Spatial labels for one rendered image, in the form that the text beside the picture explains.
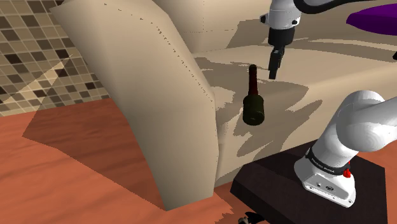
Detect dark green wine bottle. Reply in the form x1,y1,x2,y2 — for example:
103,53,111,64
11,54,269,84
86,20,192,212
242,64,266,127

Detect purple cushion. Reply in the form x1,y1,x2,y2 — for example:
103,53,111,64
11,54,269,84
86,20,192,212
345,3,397,36

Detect beige sofa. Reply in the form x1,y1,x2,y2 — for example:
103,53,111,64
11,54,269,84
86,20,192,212
49,0,397,212

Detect dark robot stand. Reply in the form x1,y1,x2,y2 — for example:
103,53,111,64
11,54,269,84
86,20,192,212
230,140,389,224

